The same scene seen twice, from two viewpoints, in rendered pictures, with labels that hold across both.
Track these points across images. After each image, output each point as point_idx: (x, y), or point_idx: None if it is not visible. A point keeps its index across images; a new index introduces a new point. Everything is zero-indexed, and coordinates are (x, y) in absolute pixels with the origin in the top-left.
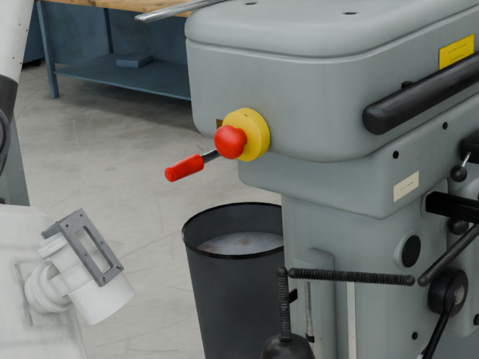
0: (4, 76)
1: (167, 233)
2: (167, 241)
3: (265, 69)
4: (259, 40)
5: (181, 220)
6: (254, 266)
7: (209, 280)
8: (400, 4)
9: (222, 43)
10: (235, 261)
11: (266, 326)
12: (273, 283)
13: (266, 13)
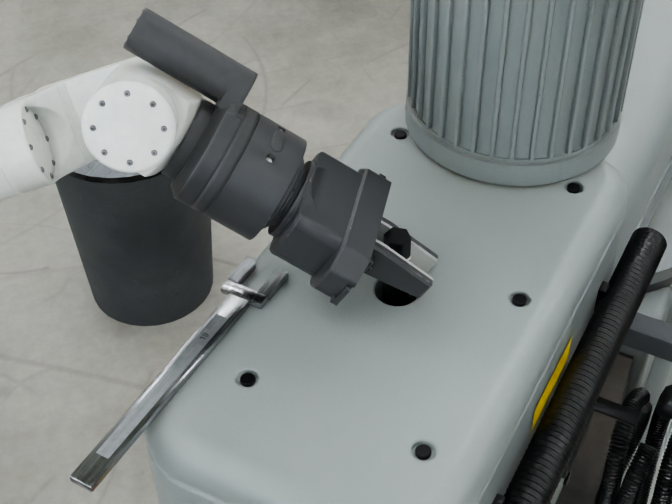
0: None
1: (1, 69)
2: (4, 84)
3: None
4: None
5: (18, 44)
6: (150, 187)
7: (88, 206)
8: (492, 403)
9: (219, 497)
10: (123, 184)
11: (170, 252)
12: (176, 201)
13: (286, 446)
